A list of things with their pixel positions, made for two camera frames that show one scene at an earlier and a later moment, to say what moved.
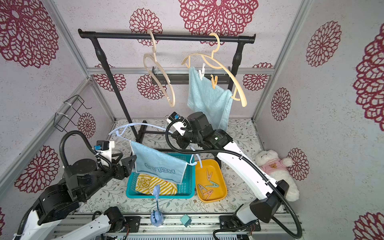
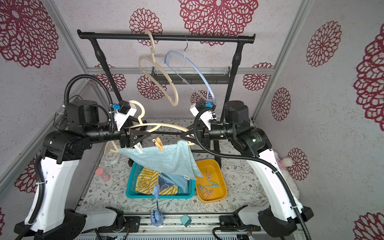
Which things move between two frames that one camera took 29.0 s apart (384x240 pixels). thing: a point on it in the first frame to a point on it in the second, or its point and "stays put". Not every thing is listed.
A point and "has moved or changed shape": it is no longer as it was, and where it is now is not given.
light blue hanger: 118,131 to 166,61
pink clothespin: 209,193 stays put
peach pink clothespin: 209,176 stays put
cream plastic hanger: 172,104 has moved or changed shape
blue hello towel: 149,160 to 165,182
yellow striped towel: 145,183 stays put
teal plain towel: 216,103 to 176,157
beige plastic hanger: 243,99 to 156,126
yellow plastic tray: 211,185 stays put
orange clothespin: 214,82 to 159,144
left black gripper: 122,173 to 129,139
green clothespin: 214,185 stays put
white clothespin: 201,74 to 139,147
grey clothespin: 201,187 stays put
